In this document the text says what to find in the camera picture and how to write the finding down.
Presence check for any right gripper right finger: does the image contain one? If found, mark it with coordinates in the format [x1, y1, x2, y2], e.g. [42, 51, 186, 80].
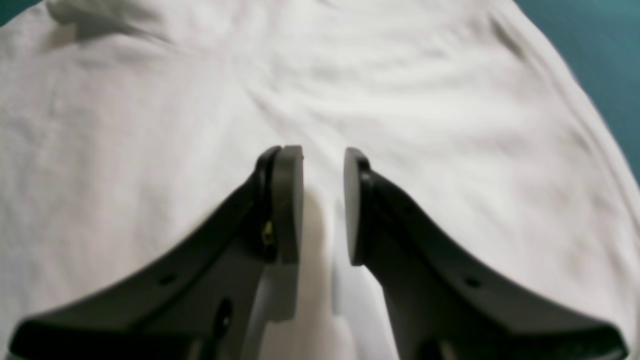
[343, 147, 629, 360]

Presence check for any teal table cloth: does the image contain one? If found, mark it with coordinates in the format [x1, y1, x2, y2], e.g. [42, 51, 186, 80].
[1, 0, 639, 191]

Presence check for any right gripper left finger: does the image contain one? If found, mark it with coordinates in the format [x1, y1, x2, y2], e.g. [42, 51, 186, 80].
[7, 145, 304, 360]

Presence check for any white T-shirt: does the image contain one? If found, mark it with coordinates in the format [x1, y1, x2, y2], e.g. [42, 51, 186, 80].
[1, 0, 639, 360]

